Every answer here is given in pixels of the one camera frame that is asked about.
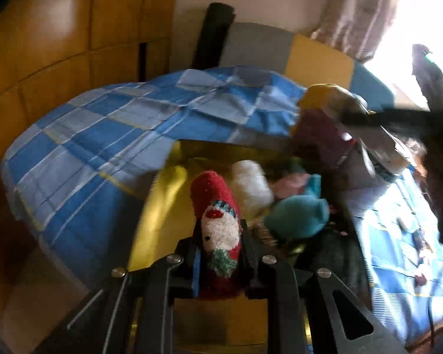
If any small pink soft item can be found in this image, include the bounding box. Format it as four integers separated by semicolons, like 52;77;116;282
273;173;311;200

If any window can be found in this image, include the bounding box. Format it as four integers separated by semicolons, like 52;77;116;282
362;0;443;89

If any teal plush toy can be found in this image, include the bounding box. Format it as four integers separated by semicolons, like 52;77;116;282
264;173;331;243

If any beige patterned curtain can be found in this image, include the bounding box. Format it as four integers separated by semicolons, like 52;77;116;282
310;0;425;63

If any blue checked blanket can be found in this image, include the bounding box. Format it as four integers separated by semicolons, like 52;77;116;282
0;65;443;343

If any red santa sock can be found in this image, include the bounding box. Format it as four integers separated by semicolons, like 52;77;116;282
190;171;244;299

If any white protein powder can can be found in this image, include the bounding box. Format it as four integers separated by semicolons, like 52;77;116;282
323;92;412;194

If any yellow plush toy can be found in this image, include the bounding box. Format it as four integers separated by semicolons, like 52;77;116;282
303;83;372;116

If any black rolled mat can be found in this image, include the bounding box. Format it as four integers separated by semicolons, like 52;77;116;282
192;3;237;71

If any purple cardboard box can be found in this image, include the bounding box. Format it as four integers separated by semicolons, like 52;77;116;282
293;109;355;178

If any gold tin tray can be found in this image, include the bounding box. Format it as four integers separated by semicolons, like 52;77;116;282
127;140;355;354

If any white plastic bag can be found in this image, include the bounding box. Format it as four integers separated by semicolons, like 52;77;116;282
232;160;274;212

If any wooden wardrobe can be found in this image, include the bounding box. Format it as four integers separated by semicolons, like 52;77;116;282
0;0;181;303

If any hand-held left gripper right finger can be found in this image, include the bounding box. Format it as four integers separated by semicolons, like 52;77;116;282
240;219;410;354

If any grey yellow blue headboard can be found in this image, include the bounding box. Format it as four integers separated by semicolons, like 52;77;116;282
221;22;395;101

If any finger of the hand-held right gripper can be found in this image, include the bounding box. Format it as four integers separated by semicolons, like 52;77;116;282
338;109;433;130

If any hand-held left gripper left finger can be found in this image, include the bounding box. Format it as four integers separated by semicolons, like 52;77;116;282
33;238;207;354

